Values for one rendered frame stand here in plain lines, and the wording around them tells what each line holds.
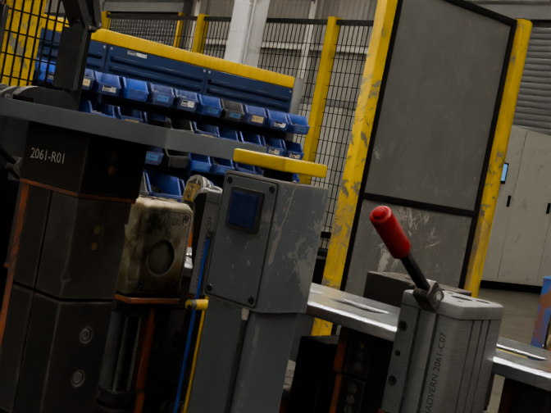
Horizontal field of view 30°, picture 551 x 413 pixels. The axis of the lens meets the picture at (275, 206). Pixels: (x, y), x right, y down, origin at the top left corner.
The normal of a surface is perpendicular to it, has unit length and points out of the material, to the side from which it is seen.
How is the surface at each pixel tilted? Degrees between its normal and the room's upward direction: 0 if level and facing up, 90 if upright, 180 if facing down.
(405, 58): 91
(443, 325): 90
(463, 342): 90
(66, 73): 90
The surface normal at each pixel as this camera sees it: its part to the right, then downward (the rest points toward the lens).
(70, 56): -0.42, -0.04
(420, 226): 0.60, 0.25
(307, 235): 0.76, 0.18
